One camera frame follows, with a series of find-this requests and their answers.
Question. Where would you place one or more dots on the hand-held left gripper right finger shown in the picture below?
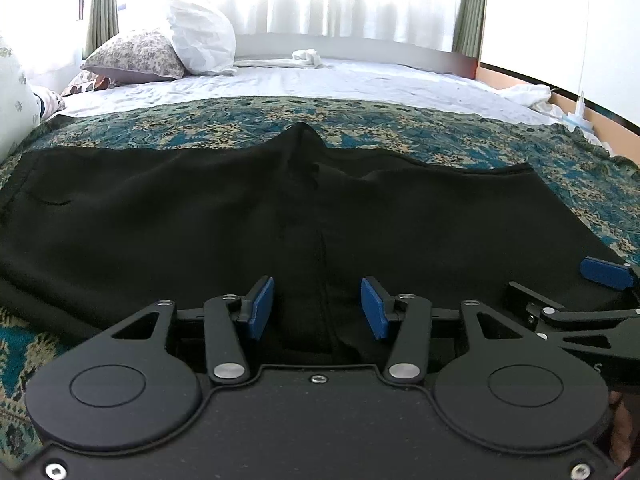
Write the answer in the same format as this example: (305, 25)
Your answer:
(372, 307)

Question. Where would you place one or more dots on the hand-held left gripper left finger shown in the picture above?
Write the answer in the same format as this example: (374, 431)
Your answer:
(261, 307)

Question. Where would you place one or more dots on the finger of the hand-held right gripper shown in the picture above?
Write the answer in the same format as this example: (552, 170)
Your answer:
(606, 270)
(575, 317)

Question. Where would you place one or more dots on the black pants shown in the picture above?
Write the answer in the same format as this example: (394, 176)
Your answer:
(150, 220)

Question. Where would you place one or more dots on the small clear bottle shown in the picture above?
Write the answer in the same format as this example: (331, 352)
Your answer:
(581, 107)

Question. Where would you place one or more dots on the blue patterned blanket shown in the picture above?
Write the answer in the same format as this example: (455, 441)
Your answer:
(450, 135)

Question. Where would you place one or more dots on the white bunched cloth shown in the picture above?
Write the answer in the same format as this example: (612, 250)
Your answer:
(527, 95)

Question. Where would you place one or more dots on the white bed sheet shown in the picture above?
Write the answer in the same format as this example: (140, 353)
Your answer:
(325, 85)

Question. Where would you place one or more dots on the small white crumpled cloth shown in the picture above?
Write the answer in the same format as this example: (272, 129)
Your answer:
(307, 57)

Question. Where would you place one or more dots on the grey bed headboard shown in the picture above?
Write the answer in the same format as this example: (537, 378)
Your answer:
(390, 52)

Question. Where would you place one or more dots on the white pillow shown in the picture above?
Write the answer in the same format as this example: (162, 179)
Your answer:
(202, 35)

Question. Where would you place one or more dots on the grey floral pillow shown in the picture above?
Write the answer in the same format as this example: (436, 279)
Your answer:
(135, 57)

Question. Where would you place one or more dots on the pink floral cushion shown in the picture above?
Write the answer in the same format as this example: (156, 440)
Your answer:
(85, 82)

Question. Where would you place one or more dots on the grey-green curtain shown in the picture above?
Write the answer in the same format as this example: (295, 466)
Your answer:
(102, 10)
(470, 10)

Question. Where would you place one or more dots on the white sheer curtain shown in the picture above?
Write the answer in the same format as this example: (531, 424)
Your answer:
(300, 0)

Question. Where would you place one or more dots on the white floral cushion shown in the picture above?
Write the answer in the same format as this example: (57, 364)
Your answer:
(17, 100)

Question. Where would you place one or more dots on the wooden bed side frame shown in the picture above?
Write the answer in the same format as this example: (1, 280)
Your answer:
(505, 77)

